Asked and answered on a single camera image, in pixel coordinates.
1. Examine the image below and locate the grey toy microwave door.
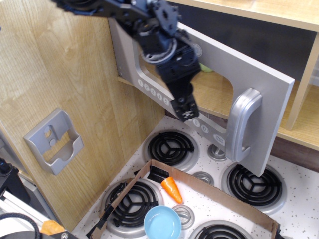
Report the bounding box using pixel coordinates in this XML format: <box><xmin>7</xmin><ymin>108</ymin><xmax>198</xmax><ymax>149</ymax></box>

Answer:
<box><xmin>108</xmin><ymin>18</ymin><xmax>296</xmax><ymax>178</ymax></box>

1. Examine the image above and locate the front left stove burner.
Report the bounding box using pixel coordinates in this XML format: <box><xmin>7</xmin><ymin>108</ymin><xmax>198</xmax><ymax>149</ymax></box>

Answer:
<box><xmin>106</xmin><ymin>179</ymin><xmax>163</xmax><ymax>239</ymax></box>

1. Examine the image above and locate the black braided cable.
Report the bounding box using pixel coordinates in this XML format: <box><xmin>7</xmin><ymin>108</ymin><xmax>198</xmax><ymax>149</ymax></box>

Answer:
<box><xmin>0</xmin><ymin>212</ymin><xmax>40</xmax><ymax>239</ymax></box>

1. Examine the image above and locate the orange object bottom left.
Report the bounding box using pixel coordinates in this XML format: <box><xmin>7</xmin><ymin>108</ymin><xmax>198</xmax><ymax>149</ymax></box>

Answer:
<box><xmin>40</xmin><ymin>220</ymin><xmax>65</xmax><ymax>235</ymax></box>

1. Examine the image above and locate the stove burner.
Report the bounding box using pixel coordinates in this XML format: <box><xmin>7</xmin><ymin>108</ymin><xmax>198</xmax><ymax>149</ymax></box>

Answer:
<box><xmin>221</xmin><ymin>164</ymin><xmax>287</xmax><ymax>215</ymax></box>
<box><xmin>143</xmin><ymin>130</ymin><xmax>199</xmax><ymax>172</ymax></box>
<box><xmin>106</xmin><ymin>179</ymin><xmax>163</xmax><ymax>239</ymax></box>
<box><xmin>188</xmin><ymin>220</ymin><xmax>252</xmax><ymax>239</ymax></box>

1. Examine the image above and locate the grey stove knob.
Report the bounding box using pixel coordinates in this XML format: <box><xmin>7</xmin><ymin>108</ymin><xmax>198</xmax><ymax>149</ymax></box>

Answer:
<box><xmin>207</xmin><ymin>144</ymin><xmax>226</xmax><ymax>161</ymax></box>

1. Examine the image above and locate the brown cardboard barrier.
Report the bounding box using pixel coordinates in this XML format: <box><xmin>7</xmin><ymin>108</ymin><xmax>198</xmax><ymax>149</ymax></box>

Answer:
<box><xmin>86</xmin><ymin>159</ymin><xmax>280</xmax><ymax>239</ymax></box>

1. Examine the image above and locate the back right stove burner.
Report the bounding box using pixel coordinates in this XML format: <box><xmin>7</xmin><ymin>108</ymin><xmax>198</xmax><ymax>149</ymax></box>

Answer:
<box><xmin>221</xmin><ymin>164</ymin><xmax>287</xmax><ymax>215</ymax></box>

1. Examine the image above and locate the front silver stove knob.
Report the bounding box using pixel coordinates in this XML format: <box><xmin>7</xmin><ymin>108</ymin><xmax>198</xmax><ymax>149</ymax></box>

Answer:
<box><xmin>173</xmin><ymin>205</ymin><xmax>195</xmax><ymax>230</ymax></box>

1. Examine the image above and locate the front right stove burner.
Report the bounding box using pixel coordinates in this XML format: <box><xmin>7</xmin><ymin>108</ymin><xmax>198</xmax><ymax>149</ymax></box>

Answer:
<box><xmin>188</xmin><ymin>220</ymin><xmax>252</xmax><ymax>239</ymax></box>

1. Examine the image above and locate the grey wall holder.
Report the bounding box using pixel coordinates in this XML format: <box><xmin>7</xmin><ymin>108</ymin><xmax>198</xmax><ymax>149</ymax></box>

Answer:
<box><xmin>23</xmin><ymin>108</ymin><xmax>84</xmax><ymax>175</ymax></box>

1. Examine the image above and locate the green toy broccoli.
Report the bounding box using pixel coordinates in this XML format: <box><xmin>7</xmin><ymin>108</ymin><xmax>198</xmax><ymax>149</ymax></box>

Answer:
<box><xmin>200</xmin><ymin>63</ymin><xmax>214</xmax><ymax>73</ymax></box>

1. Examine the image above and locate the middle silver stove knob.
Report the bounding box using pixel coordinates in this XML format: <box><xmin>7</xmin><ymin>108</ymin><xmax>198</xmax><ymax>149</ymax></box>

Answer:
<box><xmin>193</xmin><ymin>171</ymin><xmax>214</xmax><ymax>186</ymax></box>

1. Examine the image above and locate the silver stove knob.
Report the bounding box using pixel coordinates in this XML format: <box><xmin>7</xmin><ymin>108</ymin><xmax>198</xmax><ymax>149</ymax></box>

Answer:
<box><xmin>193</xmin><ymin>171</ymin><xmax>214</xmax><ymax>186</ymax></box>
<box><xmin>173</xmin><ymin>205</ymin><xmax>195</xmax><ymax>230</ymax></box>

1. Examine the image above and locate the orange toy carrot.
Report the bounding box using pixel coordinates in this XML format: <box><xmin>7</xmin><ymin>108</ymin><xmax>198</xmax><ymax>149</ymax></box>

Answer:
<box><xmin>160</xmin><ymin>177</ymin><xmax>183</xmax><ymax>204</ymax></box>

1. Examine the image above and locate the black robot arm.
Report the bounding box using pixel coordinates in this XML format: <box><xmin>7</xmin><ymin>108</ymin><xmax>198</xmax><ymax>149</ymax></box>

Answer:
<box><xmin>55</xmin><ymin>0</ymin><xmax>201</xmax><ymax>122</ymax></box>

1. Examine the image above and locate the back left stove burner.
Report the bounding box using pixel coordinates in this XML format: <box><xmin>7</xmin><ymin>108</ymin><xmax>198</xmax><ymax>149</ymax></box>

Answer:
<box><xmin>143</xmin><ymin>130</ymin><xmax>199</xmax><ymax>172</ymax></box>

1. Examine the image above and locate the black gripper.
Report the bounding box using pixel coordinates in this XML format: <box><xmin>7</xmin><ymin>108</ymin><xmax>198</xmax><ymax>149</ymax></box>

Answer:
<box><xmin>142</xmin><ymin>37</ymin><xmax>201</xmax><ymax>122</ymax></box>

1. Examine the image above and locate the light blue bowl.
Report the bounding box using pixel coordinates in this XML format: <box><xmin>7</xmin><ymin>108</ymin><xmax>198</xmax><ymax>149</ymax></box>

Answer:
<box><xmin>144</xmin><ymin>206</ymin><xmax>182</xmax><ymax>239</ymax></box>

